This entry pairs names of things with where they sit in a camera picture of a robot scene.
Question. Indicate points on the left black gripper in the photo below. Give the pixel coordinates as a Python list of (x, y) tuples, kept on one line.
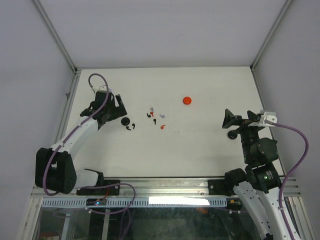
[(119, 111)]

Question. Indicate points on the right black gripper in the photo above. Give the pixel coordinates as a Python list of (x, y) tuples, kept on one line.
[(230, 119)]

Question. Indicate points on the black round charging case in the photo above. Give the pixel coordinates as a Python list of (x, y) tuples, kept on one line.
[(125, 121)]

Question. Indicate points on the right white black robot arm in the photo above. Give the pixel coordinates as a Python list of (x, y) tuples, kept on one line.
[(259, 185)]

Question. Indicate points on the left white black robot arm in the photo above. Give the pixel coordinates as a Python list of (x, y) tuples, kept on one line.
[(55, 170)]

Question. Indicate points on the red round charging case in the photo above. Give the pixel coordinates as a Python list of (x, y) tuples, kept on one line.
[(187, 100)]

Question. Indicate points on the small electronics board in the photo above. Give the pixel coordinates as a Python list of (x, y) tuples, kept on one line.
[(96, 201)]

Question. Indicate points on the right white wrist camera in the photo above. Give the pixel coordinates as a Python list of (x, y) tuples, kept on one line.
[(267, 118)]

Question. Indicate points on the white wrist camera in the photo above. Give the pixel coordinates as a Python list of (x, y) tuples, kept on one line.
[(101, 88), (267, 118)]

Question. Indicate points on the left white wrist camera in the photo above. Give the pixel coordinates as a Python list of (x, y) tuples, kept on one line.
[(101, 88)]

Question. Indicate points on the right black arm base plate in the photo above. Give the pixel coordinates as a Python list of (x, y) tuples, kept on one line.
[(219, 187)]

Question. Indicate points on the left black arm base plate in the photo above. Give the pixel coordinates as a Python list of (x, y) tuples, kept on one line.
[(111, 191)]

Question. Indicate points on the aluminium mounting rail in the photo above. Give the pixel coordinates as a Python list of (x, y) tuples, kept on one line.
[(166, 186)]

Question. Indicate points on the white slotted cable duct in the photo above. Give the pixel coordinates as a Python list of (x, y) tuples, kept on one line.
[(138, 202)]

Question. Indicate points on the right aluminium frame post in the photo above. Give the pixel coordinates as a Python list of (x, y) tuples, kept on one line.
[(284, 9)]

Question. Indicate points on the aluminium frame post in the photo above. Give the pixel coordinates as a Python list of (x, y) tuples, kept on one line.
[(284, 9), (54, 34)]

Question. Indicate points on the left aluminium frame post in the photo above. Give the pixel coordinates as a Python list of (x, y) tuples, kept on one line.
[(54, 34)]

